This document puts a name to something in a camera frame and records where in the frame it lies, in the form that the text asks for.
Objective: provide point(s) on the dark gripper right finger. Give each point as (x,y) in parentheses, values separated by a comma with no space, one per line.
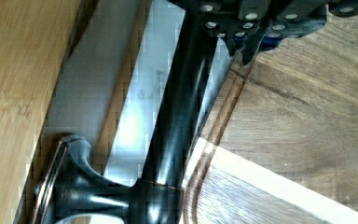
(279,19)

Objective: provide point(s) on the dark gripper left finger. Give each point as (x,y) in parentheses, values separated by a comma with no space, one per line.
(230,20)

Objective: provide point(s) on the wooden drawer front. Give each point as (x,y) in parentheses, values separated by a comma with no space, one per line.
(37,38)

